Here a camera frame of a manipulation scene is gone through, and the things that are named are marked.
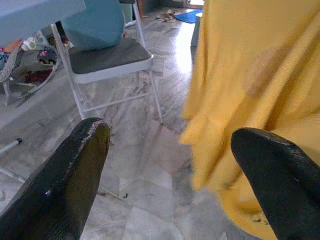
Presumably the white table leg black cap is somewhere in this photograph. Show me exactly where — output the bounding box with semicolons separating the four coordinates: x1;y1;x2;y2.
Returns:
0;137;23;157

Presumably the pale grey folding table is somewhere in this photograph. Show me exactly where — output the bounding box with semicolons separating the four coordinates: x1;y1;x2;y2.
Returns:
0;0;87;48

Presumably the grey baby bouncer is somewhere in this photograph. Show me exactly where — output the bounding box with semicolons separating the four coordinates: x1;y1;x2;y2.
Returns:
0;37;62;106

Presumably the blue floor mat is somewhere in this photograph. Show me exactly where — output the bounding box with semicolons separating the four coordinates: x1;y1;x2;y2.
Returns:
174;9;203;25

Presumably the blue towel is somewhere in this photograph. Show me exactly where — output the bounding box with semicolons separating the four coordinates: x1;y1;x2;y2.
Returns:
61;0;126;51

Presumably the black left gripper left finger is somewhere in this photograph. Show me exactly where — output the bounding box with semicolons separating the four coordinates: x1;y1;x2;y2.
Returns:
0;117;111;240

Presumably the white folding chair grey seat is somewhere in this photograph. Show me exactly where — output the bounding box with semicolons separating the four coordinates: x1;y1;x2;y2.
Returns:
50;0;165;125

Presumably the yellow shirt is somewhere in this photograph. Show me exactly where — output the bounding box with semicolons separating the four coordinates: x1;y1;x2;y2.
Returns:
179;0;320;240

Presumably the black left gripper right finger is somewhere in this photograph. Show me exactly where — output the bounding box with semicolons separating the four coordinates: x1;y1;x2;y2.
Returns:
230;127;320;240

